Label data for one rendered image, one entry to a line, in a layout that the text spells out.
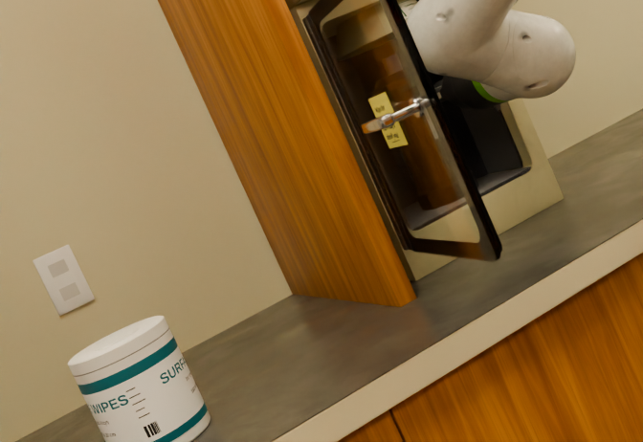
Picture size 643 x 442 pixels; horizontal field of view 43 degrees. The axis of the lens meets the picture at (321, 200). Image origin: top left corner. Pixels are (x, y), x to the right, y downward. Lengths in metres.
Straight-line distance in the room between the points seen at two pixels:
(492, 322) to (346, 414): 0.21
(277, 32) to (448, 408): 0.55
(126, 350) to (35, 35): 0.80
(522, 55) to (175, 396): 0.61
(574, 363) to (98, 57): 1.03
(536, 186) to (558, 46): 0.39
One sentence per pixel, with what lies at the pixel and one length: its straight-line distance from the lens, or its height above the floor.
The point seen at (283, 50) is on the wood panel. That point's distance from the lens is 1.16.
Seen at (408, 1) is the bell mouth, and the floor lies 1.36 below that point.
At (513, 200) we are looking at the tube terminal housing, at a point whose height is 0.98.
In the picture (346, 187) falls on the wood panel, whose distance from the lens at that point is 1.16.
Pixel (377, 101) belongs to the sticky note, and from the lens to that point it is 1.12.
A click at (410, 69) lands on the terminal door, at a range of 0.98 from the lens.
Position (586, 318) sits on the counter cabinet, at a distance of 1.13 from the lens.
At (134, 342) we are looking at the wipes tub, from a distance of 1.01.
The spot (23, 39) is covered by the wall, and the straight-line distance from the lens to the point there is 1.63.
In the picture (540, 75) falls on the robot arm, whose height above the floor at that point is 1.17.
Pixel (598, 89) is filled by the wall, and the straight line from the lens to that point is 2.10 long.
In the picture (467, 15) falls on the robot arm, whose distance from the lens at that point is 1.00.
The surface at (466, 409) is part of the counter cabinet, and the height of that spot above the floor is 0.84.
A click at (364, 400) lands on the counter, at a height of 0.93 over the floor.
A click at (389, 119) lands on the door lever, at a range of 0.99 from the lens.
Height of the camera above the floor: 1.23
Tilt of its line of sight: 5 degrees down
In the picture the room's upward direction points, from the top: 24 degrees counter-clockwise
